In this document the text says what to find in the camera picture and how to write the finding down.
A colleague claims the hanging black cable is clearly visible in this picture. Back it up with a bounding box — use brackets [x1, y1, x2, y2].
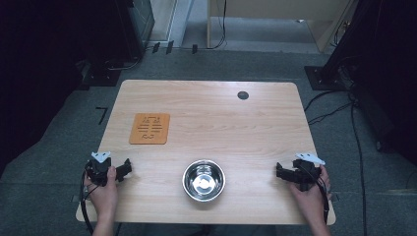
[196, 0, 228, 51]

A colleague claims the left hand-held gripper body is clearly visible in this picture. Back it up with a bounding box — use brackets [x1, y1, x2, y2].
[86, 150, 113, 188]

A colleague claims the person's left hand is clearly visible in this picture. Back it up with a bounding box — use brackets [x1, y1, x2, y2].
[83, 165, 119, 224]

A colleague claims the black stand base plate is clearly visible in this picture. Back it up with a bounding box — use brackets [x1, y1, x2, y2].
[303, 64, 357, 91]

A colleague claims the beige wooden partition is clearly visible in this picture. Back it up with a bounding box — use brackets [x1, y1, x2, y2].
[206, 0, 359, 53]

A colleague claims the dark cabinet with base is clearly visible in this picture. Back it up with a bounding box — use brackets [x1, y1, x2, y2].
[76, 0, 155, 91]

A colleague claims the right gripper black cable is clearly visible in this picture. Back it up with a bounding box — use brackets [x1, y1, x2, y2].
[296, 162, 331, 226]

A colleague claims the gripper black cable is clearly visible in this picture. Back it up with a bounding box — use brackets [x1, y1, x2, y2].
[79, 161, 99, 236]
[296, 162, 331, 226]

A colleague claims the black tape floor mark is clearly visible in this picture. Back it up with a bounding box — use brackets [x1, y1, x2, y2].
[94, 106, 109, 126]

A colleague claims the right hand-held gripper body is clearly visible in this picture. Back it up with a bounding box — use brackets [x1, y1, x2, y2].
[292, 151, 327, 193]

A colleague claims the long black floor cable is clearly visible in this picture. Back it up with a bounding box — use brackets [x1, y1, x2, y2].
[349, 97, 369, 236]

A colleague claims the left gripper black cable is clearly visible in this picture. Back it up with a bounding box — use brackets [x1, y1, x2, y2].
[79, 161, 99, 236]

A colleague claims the stainless steel bowl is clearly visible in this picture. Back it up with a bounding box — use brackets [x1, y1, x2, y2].
[181, 158, 227, 204]

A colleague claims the person's right hand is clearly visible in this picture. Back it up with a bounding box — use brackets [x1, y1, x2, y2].
[287, 164, 332, 228]

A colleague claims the orange wooden trivet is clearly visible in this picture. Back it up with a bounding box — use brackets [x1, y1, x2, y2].
[128, 112, 171, 146]

